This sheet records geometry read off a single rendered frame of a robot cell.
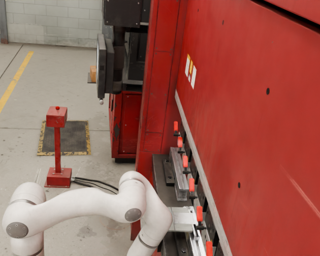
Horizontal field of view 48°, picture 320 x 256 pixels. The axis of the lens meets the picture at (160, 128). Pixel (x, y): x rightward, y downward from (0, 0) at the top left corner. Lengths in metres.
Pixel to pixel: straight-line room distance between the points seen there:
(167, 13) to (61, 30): 6.25
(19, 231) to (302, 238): 0.90
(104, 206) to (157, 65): 1.35
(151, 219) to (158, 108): 1.29
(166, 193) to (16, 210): 1.20
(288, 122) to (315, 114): 0.11
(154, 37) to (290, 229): 1.73
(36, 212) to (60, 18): 7.29
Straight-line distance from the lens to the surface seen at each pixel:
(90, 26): 8.42
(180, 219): 1.96
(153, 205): 1.37
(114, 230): 3.32
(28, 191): 1.41
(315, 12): 0.82
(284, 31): 0.97
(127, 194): 1.27
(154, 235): 1.42
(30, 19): 8.51
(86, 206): 1.32
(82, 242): 3.22
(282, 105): 0.93
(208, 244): 1.40
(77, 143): 4.51
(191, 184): 1.70
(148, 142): 2.66
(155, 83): 2.47
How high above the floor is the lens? 2.27
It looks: 27 degrees down
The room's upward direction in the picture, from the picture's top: 7 degrees clockwise
